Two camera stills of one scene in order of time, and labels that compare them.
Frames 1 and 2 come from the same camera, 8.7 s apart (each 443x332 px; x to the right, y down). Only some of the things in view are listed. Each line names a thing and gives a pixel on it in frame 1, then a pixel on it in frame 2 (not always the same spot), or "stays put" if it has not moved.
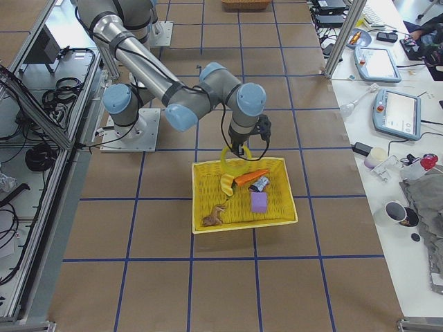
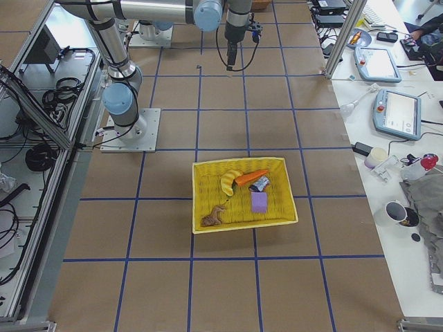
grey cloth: x=425 y=194 stays put
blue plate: x=359 y=38 stays put
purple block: x=259 y=200 stays put
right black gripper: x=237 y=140 → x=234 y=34
